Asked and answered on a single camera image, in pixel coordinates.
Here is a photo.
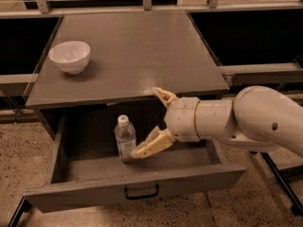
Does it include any open grey top drawer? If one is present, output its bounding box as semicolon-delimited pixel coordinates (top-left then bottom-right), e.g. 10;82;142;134
24;108;245;213

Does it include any clear plastic water bottle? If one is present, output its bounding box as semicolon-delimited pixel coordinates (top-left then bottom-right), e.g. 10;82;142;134
115;114;136;163

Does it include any black metal stand leg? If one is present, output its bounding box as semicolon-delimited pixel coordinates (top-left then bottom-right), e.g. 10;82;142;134
260;152;303;217

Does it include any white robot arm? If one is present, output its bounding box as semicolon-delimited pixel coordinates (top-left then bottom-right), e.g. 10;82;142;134
131;86;303;159

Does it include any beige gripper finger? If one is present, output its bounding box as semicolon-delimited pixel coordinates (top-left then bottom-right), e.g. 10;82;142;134
131;126;175;159
151;87;177;108

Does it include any white ceramic bowl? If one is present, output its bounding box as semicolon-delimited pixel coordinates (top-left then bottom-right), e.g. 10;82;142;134
48;41;91;74

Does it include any black drawer handle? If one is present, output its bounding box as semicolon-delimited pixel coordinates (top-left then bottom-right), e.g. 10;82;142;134
124;184;160;201

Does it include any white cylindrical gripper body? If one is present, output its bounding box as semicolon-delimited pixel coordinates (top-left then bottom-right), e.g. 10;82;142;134
165;97;200;142

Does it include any black cabinet foot bar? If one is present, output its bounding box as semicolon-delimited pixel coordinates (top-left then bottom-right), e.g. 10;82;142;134
7;198;31;227

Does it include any grey cabinet with counter top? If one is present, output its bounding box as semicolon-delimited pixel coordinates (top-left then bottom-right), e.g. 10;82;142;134
22;9;235;140

